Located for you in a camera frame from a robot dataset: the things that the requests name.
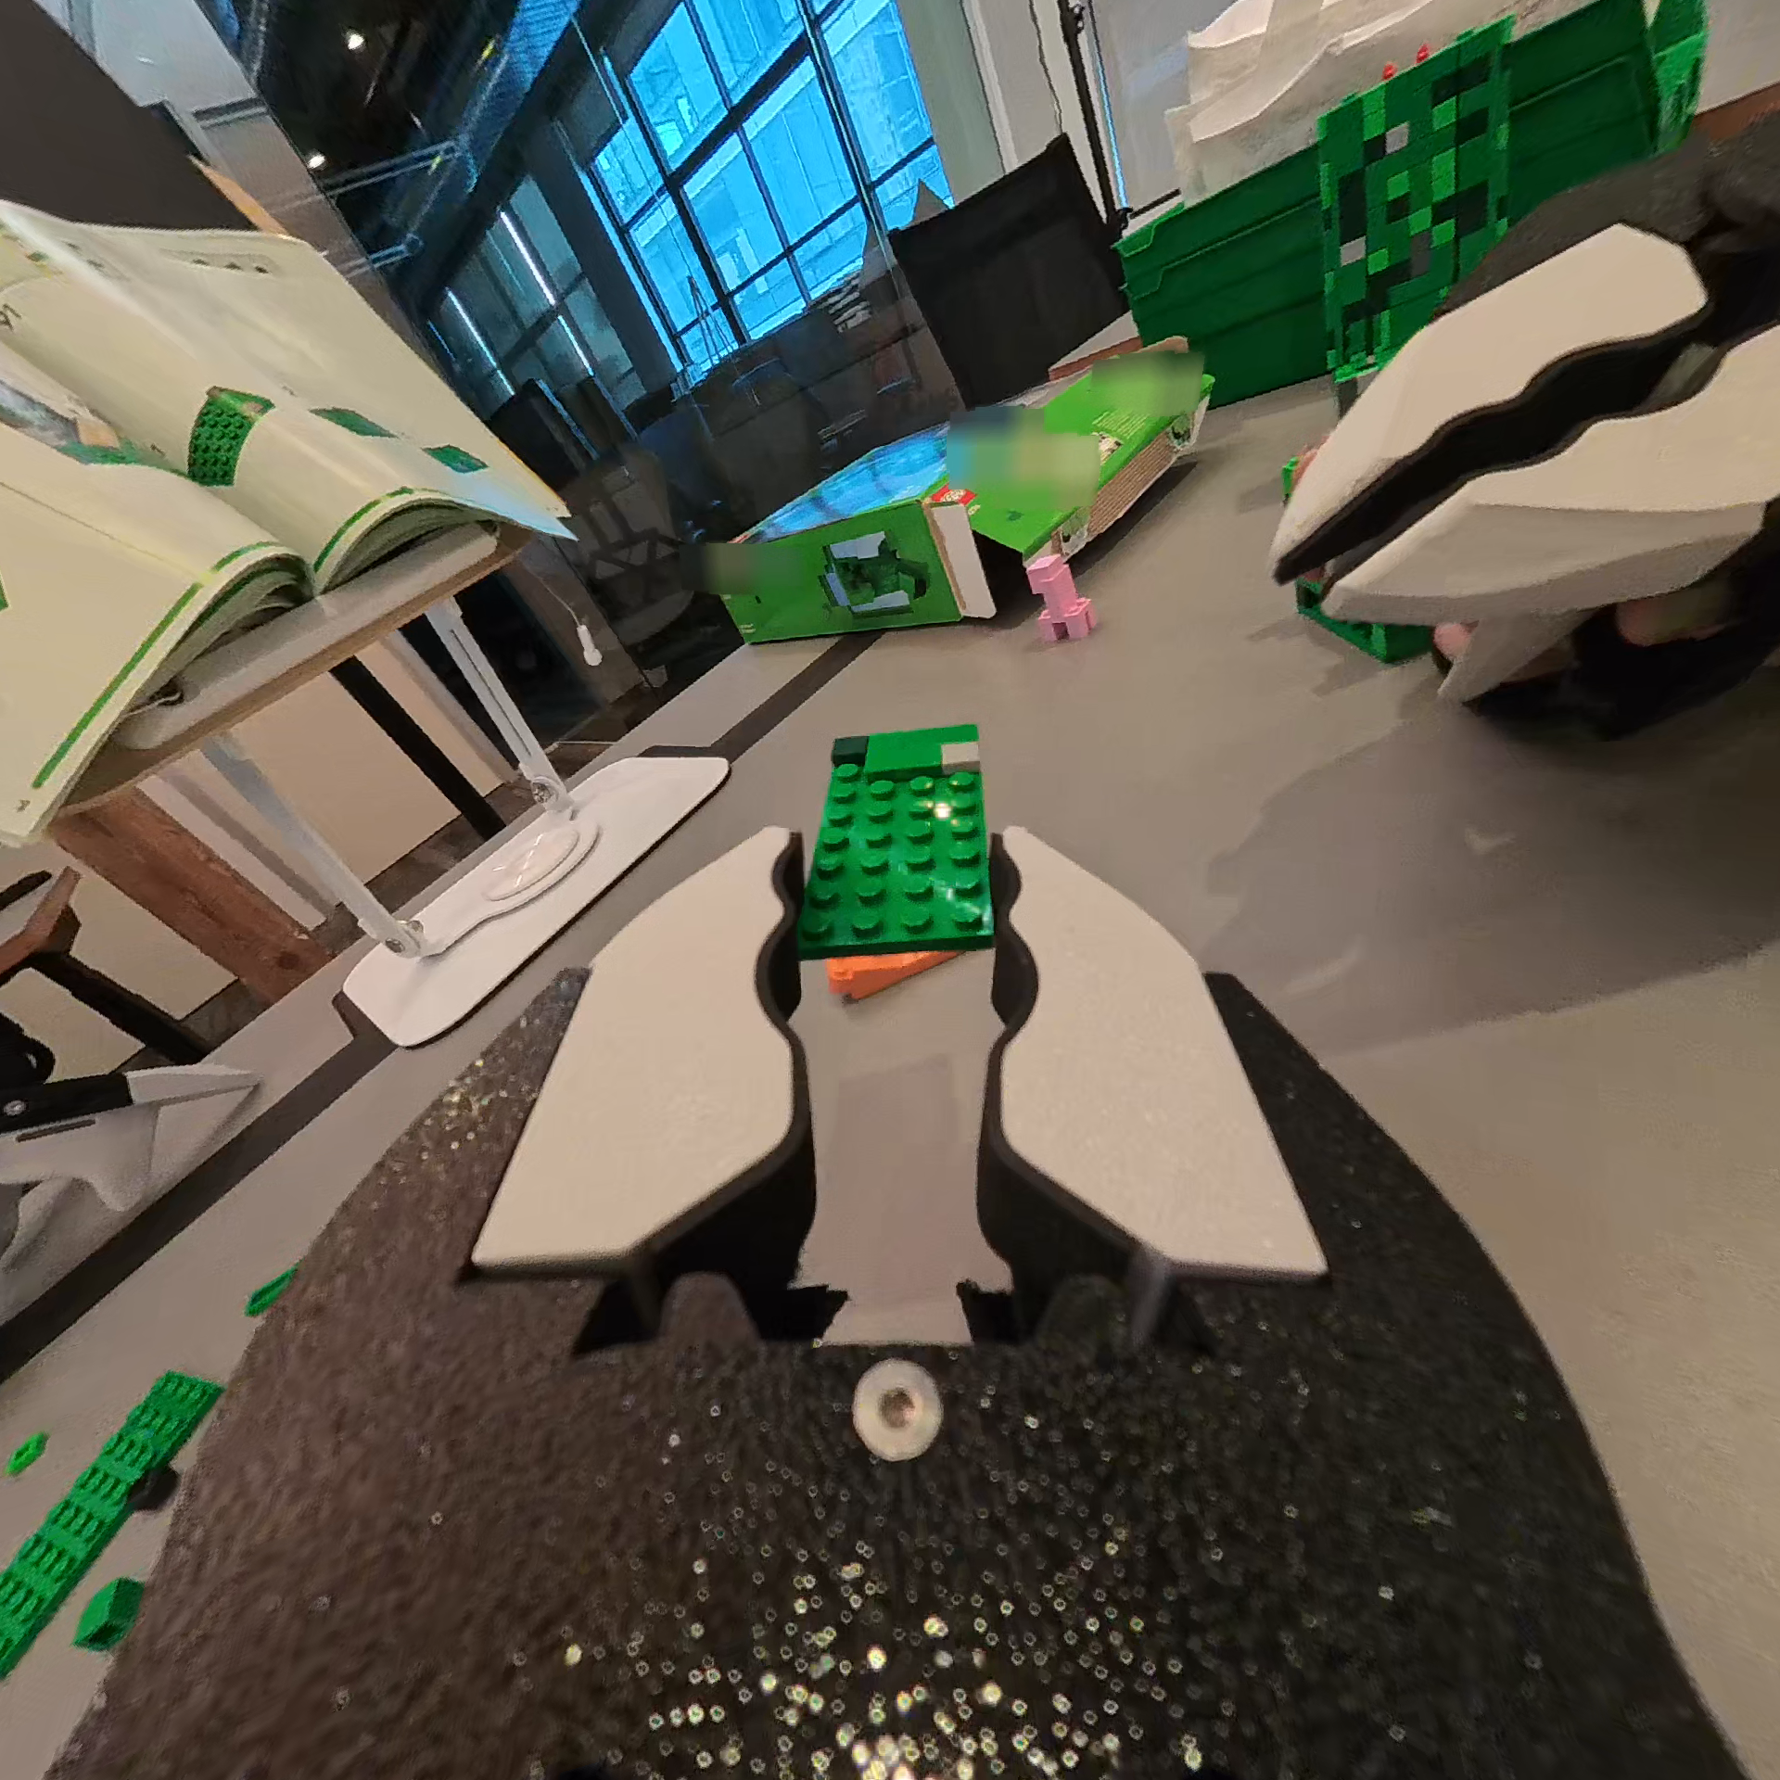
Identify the white crumpled paper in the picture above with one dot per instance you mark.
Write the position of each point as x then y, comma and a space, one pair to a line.
1251, 98

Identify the large green blocky model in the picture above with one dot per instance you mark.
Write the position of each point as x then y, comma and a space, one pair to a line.
1419, 181

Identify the black and white tool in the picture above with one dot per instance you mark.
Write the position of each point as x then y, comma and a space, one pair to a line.
98, 1126

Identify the green lego base plate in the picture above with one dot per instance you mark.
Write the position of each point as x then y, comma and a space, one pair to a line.
896, 877

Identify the black tripod stand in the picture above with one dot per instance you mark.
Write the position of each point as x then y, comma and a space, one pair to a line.
1091, 111

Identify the small black lego piece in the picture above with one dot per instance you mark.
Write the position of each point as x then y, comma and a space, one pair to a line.
151, 1491

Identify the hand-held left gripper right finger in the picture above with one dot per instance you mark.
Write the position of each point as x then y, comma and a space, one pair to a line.
1168, 1113

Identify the green L-shaped lego tile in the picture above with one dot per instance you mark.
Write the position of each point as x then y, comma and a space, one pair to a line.
904, 753

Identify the green lego set box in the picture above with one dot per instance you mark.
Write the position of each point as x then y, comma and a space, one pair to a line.
863, 571

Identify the long green studded lego plate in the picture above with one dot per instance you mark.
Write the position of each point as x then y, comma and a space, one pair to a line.
104, 1504

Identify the wooden side table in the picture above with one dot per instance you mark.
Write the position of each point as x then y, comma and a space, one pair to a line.
195, 890

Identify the person's right hand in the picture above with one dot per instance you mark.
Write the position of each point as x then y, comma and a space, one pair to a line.
1455, 641

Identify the pile of loose lego pieces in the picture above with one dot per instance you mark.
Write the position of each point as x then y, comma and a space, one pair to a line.
108, 1613

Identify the black chair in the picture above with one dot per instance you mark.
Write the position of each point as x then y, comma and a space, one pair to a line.
1016, 293

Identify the orange lego brick separator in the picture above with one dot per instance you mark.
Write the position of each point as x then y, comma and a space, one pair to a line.
884, 975

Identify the lego instruction booklet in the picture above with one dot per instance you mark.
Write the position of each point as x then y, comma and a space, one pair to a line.
209, 458

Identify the green plastic storage crates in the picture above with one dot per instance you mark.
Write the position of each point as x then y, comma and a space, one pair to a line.
1223, 293

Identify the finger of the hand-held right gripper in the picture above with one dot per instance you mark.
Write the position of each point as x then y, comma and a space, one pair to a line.
1599, 529
1515, 333

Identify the pink lego pig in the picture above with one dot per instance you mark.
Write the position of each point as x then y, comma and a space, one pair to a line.
1061, 597

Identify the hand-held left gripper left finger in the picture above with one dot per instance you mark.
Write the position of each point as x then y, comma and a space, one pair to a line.
641, 1113

